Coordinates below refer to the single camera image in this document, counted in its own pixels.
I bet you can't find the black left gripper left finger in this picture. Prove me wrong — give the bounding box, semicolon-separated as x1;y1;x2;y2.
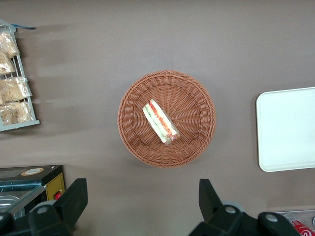
29;178;89;236

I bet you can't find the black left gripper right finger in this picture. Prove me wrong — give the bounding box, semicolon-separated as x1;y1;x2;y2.
188;178;259;236

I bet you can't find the triangle sandwich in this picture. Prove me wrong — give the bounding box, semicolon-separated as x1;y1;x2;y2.
142;99;180;146

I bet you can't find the cream plastic tray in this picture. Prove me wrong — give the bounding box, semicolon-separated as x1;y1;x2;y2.
255;87;315;172

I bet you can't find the round brown wicker basket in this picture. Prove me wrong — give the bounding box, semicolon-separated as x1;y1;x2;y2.
117;70;217;169

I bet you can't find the black yellow food warmer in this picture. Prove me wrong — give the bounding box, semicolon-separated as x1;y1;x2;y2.
0;165;66;219

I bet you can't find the red cola bottle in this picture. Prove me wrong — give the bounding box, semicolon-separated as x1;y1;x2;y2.
291;219;315;236

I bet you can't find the clear bag of crackers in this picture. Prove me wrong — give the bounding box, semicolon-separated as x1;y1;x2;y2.
0;31;20;59
0;52;17;76
0;101;35;126
0;76;32;104

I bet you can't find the blue tape strip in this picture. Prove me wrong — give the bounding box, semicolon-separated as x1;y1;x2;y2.
11;23;36;30

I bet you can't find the grey wire rack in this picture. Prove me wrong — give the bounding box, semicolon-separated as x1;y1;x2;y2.
0;19;40;132

